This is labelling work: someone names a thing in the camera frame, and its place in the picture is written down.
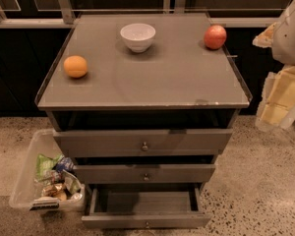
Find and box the grey bottom drawer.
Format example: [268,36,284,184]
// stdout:
[82,184,210,229]

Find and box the blue snack packet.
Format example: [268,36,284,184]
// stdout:
[55,157,74,172]

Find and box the grey drawer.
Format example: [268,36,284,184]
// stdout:
[53,129,232,158]
[82,184,210,229]
[74,164,215,184]

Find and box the orange fruit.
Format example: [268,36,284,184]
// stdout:
[63,55,88,79]

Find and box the grey drawer cabinet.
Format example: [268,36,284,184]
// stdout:
[34,12,254,195]

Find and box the white ceramic bowl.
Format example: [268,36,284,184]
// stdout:
[120,24,156,53]

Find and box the gold foil snack packet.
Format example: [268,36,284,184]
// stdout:
[41,183,67,201]

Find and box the red apple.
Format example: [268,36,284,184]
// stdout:
[204,25,227,50]

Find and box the grey top drawer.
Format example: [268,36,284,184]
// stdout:
[53,129,232,158]

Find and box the metal window railing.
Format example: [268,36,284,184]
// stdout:
[0,0,295,30]

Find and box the white green snack bag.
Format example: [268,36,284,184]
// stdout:
[62,170,81,195]

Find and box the grey middle drawer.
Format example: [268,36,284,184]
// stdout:
[74,164,215,184]

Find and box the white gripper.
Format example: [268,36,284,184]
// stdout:
[253,4,295,130]

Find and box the clear plastic bin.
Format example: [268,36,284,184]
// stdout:
[9,129,86,211]

